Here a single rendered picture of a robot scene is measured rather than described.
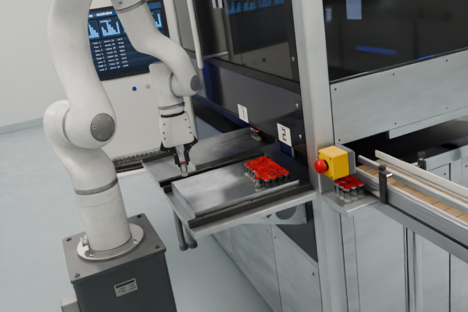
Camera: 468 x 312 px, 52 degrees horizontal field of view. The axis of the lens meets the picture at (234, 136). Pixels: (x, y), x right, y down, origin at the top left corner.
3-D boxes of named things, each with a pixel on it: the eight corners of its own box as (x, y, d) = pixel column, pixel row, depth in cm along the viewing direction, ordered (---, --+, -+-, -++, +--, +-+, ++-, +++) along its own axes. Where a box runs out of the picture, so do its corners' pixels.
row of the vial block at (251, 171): (250, 173, 166) (248, 161, 164) (273, 191, 150) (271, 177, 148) (244, 175, 165) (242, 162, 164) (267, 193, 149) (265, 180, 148)
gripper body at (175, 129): (185, 104, 155) (192, 137, 158) (154, 111, 152) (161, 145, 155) (189, 108, 147) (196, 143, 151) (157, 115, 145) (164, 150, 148)
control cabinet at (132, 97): (195, 131, 248) (166, -29, 223) (200, 142, 230) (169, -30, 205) (96, 150, 241) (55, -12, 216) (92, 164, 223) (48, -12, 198)
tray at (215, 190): (263, 164, 172) (262, 155, 171) (299, 190, 149) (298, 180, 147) (173, 191, 161) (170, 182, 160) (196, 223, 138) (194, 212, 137)
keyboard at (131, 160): (185, 148, 223) (184, 143, 222) (189, 158, 210) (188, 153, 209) (98, 166, 217) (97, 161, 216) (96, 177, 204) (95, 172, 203)
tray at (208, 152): (252, 134, 206) (251, 126, 205) (281, 150, 183) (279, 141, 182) (177, 154, 195) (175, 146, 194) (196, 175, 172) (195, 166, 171)
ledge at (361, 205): (360, 187, 149) (359, 182, 148) (388, 203, 137) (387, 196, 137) (322, 200, 144) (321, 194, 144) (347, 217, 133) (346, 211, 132)
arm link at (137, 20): (169, -10, 131) (207, 86, 146) (127, -2, 140) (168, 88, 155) (150, 4, 125) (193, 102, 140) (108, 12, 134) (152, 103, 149)
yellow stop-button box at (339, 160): (340, 166, 142) (338, 143, 140) (355, 173, 136) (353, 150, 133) (318, 173, 140) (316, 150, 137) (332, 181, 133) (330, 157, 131)
